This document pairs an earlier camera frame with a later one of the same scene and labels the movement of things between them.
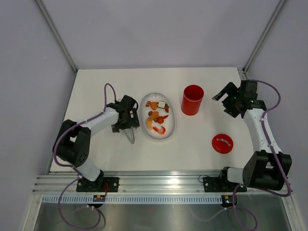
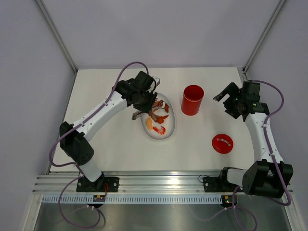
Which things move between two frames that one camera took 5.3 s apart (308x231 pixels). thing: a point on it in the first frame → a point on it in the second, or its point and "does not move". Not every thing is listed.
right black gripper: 229,89 does not move
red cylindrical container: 192,96 does not move
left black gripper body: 124,124 → 146,101
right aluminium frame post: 266,31 does not move
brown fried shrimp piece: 166,108 does not move
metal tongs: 130,134 → 160,104
